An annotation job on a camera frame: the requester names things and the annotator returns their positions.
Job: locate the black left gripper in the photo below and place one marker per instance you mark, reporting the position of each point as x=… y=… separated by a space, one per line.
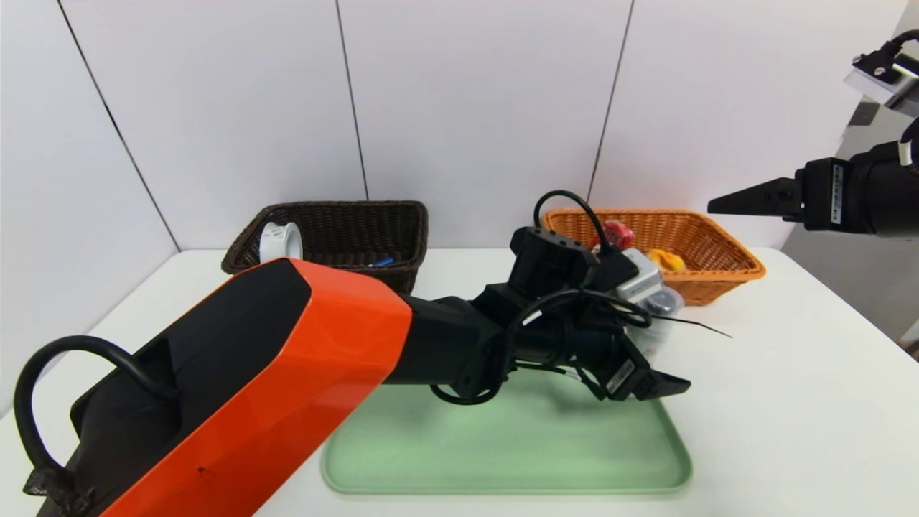
x=622 y=376

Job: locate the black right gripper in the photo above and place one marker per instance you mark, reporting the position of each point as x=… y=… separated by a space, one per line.
x=833 y=194

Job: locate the white plastic bottle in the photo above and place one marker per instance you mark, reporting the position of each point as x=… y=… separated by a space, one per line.
x=664 y=316

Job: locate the white bun with yellow top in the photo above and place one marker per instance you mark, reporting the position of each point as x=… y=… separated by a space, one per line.
x=668 y=260

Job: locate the red drink carton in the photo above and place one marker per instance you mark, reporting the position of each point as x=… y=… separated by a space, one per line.
x=619 y=233

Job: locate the blue and white marker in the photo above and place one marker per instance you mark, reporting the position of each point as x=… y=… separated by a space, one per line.
x=383 y=262

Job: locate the white tape roll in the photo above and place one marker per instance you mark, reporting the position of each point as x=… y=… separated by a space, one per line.
x=278 y=244

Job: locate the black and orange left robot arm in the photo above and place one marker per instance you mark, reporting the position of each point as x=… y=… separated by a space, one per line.
x=273 y=373

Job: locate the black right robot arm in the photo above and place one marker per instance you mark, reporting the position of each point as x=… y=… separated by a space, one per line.
x=887 y=194

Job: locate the orange wicker basket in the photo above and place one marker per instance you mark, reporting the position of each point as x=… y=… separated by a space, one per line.
x=718 y=276

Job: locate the dark brown wicker basket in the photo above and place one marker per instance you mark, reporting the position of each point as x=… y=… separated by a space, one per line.
x=344 y=230

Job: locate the light green plastic tray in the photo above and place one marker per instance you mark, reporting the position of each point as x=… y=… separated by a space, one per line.
x=517 y=445

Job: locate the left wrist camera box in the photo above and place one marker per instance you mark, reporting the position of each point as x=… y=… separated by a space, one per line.
x=640 y=276

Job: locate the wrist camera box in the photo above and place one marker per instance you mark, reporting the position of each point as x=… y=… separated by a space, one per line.
x=640 y=276
x=883 y=79

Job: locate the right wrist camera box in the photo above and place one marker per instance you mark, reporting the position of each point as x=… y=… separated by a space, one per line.
x=883 y=79

